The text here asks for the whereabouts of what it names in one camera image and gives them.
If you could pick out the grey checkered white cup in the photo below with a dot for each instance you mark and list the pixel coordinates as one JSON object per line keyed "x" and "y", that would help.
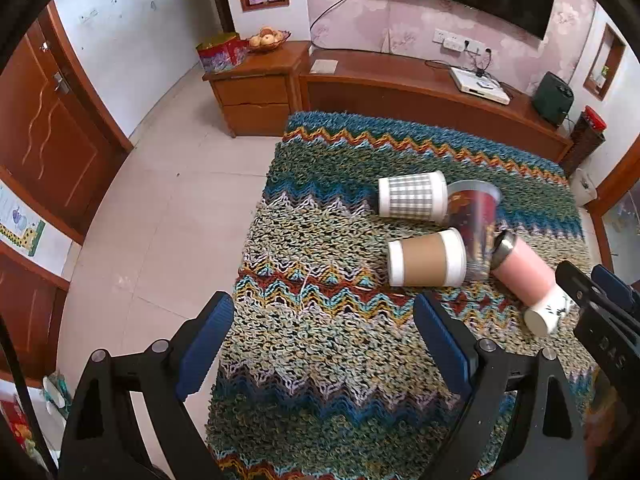
{"x": 410, "y": 195}

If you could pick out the dark red printed cup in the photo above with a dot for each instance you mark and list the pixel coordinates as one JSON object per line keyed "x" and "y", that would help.
{"x": 475, "y": 225}

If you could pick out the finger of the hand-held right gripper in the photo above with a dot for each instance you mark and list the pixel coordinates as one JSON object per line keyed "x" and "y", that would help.
{"x": 616, "y": 285}
{"x": 575, "y": 282}

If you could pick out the white slipper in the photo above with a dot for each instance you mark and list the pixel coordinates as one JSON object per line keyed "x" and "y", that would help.
{"x": 56, "y": 395}

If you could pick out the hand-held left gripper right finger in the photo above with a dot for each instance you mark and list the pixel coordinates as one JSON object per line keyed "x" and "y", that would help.
{"x": 440, "y": 341}

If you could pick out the zigzag knitted blanket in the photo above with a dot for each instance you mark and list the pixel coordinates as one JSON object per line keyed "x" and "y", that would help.
{"x": 325, "y": 240}

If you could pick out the red tin box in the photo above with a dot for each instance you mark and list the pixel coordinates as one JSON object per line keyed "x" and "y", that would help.
{"x": 220, "y": 55}

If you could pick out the wooden cupboard door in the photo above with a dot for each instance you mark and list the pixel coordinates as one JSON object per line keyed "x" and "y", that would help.
{"x": 25, "y": 320}

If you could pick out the white wall socket strip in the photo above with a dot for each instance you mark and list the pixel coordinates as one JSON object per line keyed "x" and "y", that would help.
{"x": 455, "y": 41}

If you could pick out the wall poster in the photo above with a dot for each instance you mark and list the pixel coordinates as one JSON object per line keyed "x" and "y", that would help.
{"x": 20, "y": 225}

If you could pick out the paper sheet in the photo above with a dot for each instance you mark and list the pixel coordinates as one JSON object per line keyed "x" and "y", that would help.
{"x": 323, "y": 66}

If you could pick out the wicker bin with red lid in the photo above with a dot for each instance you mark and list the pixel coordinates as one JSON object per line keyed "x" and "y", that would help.
{"x": 587, "y": 135}

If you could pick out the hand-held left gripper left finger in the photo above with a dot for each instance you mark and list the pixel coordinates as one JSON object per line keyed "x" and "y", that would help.
{"x": 207, "y": 345}

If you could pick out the wooden nightstand with drawers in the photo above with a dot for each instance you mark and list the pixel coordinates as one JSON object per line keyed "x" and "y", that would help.
{"x": 255, "y": 95}

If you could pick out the dark green speaker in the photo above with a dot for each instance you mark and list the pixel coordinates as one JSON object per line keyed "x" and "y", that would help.
{"x": 552, "y": 97}

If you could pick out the white set-top box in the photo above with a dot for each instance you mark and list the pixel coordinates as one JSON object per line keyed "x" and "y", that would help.
{"x": 477, "y": 86}

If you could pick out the long wooden cabinet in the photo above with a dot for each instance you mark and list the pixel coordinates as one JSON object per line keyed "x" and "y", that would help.
{"x": 390, "y": 90}

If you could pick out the fruit basket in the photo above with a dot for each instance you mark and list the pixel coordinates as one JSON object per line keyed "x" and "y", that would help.
{"x": 269, "y": 40}

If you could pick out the brown sleeve paper cup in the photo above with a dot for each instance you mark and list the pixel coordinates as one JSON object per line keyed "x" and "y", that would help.
{"x": 425, "y": 260}

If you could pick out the pink cup with white base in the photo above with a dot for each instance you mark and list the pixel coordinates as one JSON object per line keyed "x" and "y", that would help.
{"x": 525, "y": 275}

